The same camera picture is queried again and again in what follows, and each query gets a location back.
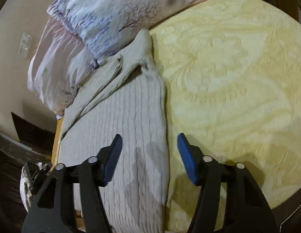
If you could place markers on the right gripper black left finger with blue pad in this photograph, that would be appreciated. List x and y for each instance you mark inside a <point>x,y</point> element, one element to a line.
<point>52,209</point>

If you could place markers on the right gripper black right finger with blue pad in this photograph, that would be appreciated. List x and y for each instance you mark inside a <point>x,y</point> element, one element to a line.
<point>246,210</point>

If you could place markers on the beige cable-knit sweater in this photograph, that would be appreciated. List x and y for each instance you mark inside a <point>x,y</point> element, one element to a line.
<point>125,97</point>

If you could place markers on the dark bedside furniture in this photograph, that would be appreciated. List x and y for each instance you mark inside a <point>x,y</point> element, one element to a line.
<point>34,145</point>

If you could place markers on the pink striped pillow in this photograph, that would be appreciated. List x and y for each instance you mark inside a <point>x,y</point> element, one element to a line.
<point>60,64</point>

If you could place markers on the yellow patterned bedspread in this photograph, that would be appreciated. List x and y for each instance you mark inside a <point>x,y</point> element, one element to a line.
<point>232,69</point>

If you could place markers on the floral printed pillow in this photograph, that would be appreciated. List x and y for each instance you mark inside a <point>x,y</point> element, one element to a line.
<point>107,26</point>

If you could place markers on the orange wooden bed frame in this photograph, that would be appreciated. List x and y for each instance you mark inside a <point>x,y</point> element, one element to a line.
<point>56,143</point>

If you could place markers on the white wall socket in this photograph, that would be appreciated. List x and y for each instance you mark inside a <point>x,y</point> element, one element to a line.
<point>24,45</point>

